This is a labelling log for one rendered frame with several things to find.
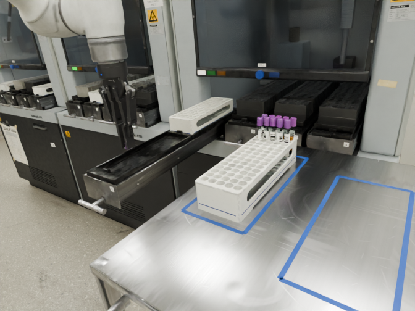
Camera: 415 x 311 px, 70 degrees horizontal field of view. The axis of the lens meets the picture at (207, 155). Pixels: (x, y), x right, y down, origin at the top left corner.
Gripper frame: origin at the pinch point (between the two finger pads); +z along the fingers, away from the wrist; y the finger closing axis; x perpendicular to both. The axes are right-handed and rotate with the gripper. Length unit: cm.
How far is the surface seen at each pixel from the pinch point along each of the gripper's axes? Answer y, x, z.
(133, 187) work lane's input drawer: -8.4, 8.0, 10.7
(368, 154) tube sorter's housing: -58, -46, 15
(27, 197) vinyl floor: 169, -31, 88
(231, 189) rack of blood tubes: -40.9, 12.7, 0.0
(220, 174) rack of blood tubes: -36.1, 8.5, 0.0
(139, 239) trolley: -29.2, 25.6, 6.2
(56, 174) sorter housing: 126, -38, 60
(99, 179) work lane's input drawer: -1.4, 12.4, 7.5
